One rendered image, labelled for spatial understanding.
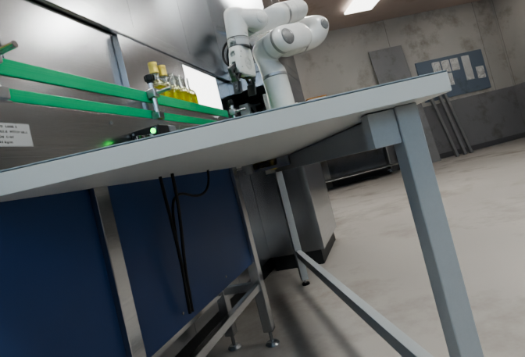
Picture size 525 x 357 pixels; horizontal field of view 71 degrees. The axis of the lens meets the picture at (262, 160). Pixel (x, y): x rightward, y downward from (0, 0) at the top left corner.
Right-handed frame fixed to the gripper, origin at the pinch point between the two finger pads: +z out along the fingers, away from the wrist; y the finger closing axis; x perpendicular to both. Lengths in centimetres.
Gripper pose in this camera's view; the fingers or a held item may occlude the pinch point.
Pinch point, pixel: (245, 91)
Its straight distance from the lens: 128.8
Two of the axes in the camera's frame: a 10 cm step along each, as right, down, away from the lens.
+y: 4.8, -0.8, 8.8
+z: 1.4, 9.9, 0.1
